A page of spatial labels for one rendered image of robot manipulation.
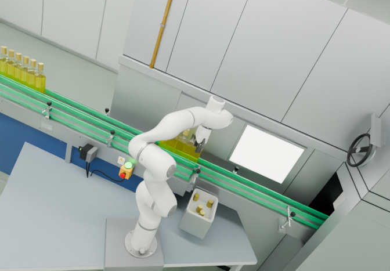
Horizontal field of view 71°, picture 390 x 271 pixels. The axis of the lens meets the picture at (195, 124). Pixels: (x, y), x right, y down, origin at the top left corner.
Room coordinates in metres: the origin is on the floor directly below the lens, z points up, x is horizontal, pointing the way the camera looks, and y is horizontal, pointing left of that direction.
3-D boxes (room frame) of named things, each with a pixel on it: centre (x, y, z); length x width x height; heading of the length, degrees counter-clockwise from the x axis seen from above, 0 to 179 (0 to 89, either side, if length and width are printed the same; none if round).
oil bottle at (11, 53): (1.63, 1.34, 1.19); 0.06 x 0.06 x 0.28; 86
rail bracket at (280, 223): (1.37, -0.77, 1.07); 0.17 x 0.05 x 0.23; 176
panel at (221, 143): (1.66, -0.29, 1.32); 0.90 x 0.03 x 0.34; 86
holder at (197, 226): (1.33, -0.24, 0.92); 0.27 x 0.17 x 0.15; 176
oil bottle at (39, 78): (1.62, 1.12, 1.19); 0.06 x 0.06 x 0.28; 86
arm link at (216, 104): (1.31, -0.06, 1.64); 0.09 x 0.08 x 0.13; 66
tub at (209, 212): (1.30, -0.24, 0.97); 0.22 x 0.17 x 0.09; 176
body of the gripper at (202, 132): (1.31, -0.06, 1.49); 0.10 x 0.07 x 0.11; 18
